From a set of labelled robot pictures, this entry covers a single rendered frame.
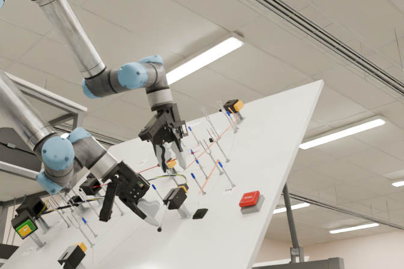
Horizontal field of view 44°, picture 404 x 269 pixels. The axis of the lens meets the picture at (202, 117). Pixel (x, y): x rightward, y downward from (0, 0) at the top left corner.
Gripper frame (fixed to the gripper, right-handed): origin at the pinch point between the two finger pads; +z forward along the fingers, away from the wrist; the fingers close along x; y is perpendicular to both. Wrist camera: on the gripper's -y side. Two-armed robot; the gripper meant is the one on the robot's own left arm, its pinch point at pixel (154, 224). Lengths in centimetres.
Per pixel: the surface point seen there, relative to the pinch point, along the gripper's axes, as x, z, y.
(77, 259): 6.3, -7.9, -24.9
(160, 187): 38.8, -1.8, 2.8
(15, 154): 86, -53, -40
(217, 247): -14.3, 13.9, 10.4
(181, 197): 6.8, 1.1, 10.2
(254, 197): -8.9, 12.9, 26.4
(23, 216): 44, -30, -42
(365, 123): 463, 174, 169
